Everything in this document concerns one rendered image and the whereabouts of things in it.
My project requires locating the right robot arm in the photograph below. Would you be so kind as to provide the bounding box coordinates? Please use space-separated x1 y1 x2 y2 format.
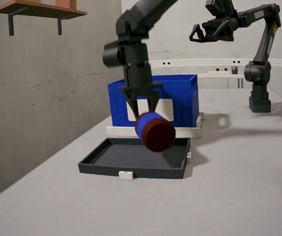
205 0 281 105

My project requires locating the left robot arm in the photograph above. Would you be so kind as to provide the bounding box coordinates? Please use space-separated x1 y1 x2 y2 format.
102 0 177 85

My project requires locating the blue plastic crate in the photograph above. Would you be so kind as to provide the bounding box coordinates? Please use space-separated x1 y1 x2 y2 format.
108 74 199 127

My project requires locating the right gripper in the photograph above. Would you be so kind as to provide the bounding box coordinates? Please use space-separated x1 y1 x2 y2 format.
189 20 234 43

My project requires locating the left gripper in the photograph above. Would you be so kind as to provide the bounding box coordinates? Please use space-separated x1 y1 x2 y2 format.
119 61 163 118

